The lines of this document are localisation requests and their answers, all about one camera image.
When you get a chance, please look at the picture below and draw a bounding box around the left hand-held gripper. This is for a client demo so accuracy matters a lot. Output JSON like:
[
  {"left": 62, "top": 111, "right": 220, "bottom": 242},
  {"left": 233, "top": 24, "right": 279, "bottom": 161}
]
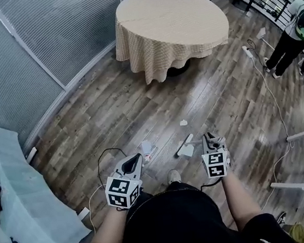
[{"left": 100, "top": 152, "right": 150, "bottom": 213}]

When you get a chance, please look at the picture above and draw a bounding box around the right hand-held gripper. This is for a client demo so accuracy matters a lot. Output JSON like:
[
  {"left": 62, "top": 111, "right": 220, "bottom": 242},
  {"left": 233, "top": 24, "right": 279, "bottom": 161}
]
[{"left": 199, "top": 129, "right": 233, "bottom": 180}]

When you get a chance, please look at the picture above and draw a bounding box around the large white paper trash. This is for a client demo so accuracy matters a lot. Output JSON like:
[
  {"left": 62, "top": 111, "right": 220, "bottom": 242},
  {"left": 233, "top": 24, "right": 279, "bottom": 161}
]
[{"left": 177, "top": 143, "right": 196, "bottom": 159}]

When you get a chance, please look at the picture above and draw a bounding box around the person's left forearm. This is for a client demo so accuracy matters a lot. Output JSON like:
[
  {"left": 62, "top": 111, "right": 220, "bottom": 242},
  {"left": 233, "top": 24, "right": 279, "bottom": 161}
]
[{"left": 84, "top": 203, "right": 132, "bottom": 243}]

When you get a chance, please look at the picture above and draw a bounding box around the person's right forearm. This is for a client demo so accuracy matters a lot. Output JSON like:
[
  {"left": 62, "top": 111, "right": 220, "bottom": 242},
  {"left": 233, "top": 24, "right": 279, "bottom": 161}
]
[{"left": 219, "top": 168, "right": 265, "bottom": 234}]

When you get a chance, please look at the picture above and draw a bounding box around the wooden floor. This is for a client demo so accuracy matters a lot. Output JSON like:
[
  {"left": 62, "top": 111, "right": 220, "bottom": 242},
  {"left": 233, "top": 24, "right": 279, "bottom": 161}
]
[{"left": 7, "top": 0, "right": 304, "bottom": 243}]

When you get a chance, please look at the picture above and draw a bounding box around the black and white stick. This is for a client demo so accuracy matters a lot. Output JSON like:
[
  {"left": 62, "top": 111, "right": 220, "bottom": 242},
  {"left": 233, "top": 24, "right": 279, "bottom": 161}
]
[{"left": 171, "top": 133, "right": 197, "bottom": 159}]

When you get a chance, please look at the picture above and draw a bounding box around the person's grey shoe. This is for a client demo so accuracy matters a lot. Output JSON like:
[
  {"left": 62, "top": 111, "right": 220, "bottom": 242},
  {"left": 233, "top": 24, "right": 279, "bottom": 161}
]
[{"left": 166, "top": 168, "right": 183, "bottom": 185}]

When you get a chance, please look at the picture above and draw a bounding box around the white power adapter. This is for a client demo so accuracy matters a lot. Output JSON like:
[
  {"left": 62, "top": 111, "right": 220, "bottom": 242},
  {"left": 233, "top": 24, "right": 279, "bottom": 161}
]
[{"left": 76, "top": 206, "right": 91, "bottom": 221}]

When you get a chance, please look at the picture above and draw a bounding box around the person's black clothing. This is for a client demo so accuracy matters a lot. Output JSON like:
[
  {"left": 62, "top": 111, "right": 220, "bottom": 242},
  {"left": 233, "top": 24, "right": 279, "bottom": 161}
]
[{"left": 64, "top": 168, "right": 296, "bottom": 243}]

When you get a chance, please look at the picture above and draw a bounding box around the white power strip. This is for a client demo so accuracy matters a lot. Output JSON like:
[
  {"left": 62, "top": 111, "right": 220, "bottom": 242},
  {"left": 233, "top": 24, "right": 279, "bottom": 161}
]
[{"left": 241, "top": 44, "right": 255, "bottom": 59}]

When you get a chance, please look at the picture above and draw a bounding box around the black and white sneaker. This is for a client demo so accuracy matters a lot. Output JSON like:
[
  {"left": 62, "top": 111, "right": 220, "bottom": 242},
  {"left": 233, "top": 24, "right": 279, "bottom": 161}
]
[{"left": 275, "top": 210, "right": 289, "bottom": 225}]

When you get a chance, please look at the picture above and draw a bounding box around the white covered furniture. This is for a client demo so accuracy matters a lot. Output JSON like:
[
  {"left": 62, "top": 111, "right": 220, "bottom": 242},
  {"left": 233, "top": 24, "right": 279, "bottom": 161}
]
[{"left": 0, "top": 113, "right": 92, "bottom": 243}]

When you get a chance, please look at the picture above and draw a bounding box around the small white box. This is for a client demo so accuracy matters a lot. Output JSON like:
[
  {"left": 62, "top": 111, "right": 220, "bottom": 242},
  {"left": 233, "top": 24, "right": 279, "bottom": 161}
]
[{"left": 255, "top": 27, "right": 267, "bottom": 40}]

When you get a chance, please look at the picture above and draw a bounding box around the round table with beige cloth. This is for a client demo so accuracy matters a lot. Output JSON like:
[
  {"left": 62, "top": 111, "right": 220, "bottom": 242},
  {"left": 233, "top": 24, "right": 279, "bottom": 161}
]
[{"left": 109, "top": 0, "right": 236, "bottom": 88}]

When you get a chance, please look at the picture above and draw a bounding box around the yellow green bag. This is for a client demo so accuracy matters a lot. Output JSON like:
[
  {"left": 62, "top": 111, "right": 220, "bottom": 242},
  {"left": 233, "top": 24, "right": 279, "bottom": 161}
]
[{"left": 287, "top": 222, "right": 304, "bottom": 243}]

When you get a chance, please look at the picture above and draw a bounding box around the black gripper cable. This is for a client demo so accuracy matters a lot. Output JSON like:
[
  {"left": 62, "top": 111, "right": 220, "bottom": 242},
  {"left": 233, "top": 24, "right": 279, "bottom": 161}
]
[{"left": 94, "top": 145, "right": 135, "bottom": 191}]

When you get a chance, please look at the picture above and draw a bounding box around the white cable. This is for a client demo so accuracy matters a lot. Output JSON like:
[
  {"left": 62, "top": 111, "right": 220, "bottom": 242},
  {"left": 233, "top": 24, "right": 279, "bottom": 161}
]
[{"left": 242, "top": 44, "right": 303, "bottom": 212}]

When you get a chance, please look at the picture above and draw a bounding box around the white wall socket box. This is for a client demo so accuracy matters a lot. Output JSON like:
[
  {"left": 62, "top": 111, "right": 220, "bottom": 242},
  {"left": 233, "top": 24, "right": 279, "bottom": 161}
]
[{"left": 23, "top": 146, "right": 39, "bottom": 164}]

